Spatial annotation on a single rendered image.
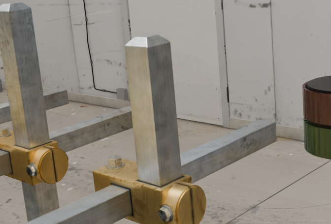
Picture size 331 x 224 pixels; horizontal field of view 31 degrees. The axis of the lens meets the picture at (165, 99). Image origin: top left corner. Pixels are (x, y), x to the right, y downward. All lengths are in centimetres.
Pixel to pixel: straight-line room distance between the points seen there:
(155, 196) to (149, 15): 380
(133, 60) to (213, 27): 341
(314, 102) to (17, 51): 48
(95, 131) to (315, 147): 57
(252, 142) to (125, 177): 23
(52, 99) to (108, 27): 358
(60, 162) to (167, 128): 24
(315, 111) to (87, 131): 57
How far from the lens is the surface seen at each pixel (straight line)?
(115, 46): 475
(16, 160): 86
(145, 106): 63
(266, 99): 387
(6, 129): 92
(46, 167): 83
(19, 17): 82
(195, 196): 66
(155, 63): 62
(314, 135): 44
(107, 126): 98
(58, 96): 122
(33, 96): 83
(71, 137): 93
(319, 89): 43
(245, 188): 313
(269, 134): 88
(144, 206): 67
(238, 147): 82
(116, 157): 72
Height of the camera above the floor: 122
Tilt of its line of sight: 14 degrees down
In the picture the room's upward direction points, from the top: 5 degrees counter-clockwise
